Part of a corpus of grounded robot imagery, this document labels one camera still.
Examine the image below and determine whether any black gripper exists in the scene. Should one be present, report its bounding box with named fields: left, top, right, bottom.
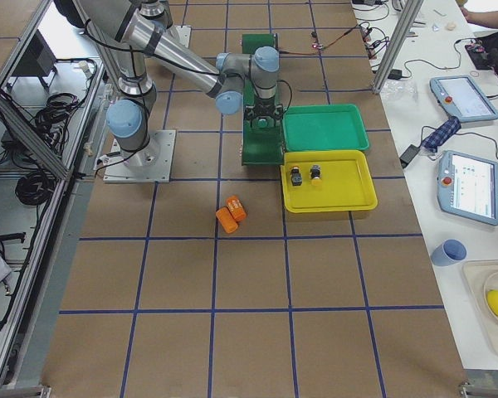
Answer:
left=243, top=97, right=283, bottom=133

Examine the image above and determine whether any green push button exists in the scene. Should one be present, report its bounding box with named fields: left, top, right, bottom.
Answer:
left=254, top=118, right=273, bottom=129

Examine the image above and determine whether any yellow push button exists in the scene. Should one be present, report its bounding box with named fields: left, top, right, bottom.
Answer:
left=310, top=164, right=322, bottom=187
left=290, top=167, right=303, bottom=187

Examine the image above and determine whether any orange cylinder marked 4680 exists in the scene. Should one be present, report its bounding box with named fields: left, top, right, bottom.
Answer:
left=226, top=195, right=247, bottom=222

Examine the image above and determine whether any plain orange cylinder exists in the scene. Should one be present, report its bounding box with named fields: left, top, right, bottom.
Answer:
left=215, top=206, right=238, bottom=234

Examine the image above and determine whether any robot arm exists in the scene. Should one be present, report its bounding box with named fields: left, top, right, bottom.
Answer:
left=139, top=0, right=173, bottom=32
left=55, top=1, right=286, bottom=166

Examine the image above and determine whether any green conveyor belt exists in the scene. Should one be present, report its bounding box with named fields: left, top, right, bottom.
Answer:
left=242, top=34, right=285, bottom=166

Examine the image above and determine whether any green plastic tray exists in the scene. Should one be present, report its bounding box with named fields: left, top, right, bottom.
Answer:
left=282, top=104, right=370, bottom=152

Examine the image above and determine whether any yellow plastic tray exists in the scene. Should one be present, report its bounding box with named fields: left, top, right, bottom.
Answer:
left=281, top=149, right=378, bottom=213

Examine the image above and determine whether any black power adapter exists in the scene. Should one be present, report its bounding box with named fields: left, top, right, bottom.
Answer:
left=388, top=69, right=403, bottom=80

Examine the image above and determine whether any black power brick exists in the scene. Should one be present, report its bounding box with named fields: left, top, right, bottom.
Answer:
left=399, top=144, right=420, bottom=169

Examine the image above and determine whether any folded blue plaid umbrella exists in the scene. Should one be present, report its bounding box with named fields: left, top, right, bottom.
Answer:
left=421, top=116, right=461, bottom=153

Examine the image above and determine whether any teach pendant far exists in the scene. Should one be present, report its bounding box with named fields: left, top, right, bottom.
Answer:
left=429, top=75, right=498, bottom=124

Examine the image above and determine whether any teach pendant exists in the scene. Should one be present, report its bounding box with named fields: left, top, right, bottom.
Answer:
left=437, top=150, right=498, bottom=226
left=429, top=75, right=498, bottom=124

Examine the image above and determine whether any teach pendant near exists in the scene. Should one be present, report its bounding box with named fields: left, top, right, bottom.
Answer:
left=437, top=150, right=498, bottom=226

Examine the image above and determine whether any blue plastic cup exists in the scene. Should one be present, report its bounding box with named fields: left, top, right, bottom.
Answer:
left=431, top=239, right=467, bottom=266

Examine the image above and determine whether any beige plastic tray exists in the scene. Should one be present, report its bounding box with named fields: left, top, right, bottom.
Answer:
left=461, top=260, right=498, bottom=355

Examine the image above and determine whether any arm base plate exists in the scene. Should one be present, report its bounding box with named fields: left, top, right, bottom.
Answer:
left=167, top=25, right=192, bottom=49
left=100, top=129, right=176, bottom=183

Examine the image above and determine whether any red black wire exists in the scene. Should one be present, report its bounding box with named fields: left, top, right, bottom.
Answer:
left=278, top=22, right=364, bottom=57

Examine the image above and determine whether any aluminium frame post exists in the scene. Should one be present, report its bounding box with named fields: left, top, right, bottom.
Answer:
left=372, top=0, right=423, bottom=95

